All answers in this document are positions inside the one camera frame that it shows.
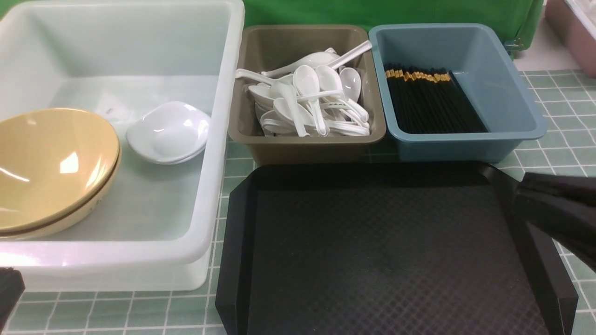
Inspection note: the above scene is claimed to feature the white square dish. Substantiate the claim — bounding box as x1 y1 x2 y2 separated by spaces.
125 101 211 145

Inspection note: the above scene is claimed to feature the yellow noodle bowl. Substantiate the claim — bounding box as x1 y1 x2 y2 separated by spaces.
0 108 121 234

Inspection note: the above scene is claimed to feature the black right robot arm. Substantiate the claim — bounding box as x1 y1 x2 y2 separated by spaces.
512 172 596 271

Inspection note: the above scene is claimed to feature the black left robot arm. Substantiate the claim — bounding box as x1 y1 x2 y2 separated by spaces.
0 268 25 332

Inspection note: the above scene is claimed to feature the yellow bowl in tub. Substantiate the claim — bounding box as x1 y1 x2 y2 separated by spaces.
0 140 122 241

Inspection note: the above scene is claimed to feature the white spoon left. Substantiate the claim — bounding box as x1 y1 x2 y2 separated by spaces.
236 68 277 86

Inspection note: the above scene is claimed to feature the white spoon centre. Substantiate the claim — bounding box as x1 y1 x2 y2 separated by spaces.
292 65 330 136

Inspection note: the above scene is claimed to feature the white spoon right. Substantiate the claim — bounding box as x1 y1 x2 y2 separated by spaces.
339 66 362 102

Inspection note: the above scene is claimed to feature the white spoon top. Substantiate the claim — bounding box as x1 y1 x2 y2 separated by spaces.
260 51 340 78

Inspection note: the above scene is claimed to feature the brown plastic bin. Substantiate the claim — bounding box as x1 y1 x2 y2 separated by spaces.
229 25 386 165

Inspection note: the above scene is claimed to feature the black serving tray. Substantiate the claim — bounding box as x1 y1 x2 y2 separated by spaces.
215 162 578 335

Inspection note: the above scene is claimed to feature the white dish in tub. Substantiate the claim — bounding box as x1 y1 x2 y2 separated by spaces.
129 141 206 165

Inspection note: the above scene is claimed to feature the pile of black chopsticks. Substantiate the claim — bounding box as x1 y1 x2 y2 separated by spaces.
384 63 489 135

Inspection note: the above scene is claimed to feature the large white plastic tub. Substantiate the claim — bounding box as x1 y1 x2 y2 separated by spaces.
1 0 244 291

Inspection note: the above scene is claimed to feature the blue plastic bin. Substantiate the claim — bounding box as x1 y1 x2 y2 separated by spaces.
369 23 548 163

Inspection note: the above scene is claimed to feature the green cloth backdrop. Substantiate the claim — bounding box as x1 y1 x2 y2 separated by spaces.
244 0 544 50

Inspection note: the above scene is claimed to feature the pink bin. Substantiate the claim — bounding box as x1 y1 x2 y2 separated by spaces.
545 0 596 78

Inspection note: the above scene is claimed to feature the white spoon long handle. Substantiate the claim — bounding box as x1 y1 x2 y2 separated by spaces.
328 40 372 70

